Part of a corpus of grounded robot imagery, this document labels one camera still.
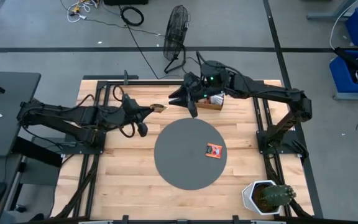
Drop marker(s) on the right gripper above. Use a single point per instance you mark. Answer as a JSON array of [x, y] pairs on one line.
[[196, 88]]

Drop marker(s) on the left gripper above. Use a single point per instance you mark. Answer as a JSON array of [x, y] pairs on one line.
[[133, 109]]

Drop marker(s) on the yellow tea packet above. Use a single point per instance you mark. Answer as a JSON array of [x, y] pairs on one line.
[[160, 108]]

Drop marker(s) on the white orange tea packet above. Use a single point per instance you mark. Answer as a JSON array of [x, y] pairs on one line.
[[217, 99]]

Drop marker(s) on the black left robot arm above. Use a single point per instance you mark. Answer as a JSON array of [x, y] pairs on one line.
[[73, 115]]

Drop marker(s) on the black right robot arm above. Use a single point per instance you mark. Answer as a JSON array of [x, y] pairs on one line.
[[259, 90]]

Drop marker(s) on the wooden tea box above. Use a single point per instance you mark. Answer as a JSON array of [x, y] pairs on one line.
[[210, 107]]

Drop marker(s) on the red tea packet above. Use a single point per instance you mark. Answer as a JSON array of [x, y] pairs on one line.
[[213, 150]]

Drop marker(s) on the round grey woven placemat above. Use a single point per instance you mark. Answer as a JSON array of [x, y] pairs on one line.
[[182, 168]]

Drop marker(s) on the black floor fan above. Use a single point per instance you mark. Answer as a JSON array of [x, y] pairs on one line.
[[175, 31]]

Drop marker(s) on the black box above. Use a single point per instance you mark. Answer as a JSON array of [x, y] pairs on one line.
[[126, 2]]

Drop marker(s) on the white hexagonal plant pot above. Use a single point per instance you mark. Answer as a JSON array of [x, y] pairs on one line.
[[247, 196]]

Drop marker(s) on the dark grey desk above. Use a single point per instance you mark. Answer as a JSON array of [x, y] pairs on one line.
[[11, 109]]

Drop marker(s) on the green cactus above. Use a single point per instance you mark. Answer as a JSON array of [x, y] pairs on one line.
[[278, 195]]

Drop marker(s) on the grey desk leg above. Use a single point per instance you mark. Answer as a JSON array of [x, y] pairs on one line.
[[322, 16]]

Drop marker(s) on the black tripod leg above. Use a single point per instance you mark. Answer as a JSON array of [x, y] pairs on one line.
[[353, 62]]

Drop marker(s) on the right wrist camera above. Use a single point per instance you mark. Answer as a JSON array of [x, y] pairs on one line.
[[193, 110]]

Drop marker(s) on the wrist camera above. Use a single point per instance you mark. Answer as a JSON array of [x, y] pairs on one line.
[[193, 110], [142, 129]]

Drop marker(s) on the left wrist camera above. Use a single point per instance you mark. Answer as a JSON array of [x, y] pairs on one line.
[[142, 129]]

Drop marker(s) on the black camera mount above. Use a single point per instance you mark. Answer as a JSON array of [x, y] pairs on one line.
[[235, 219], [125, 219]]

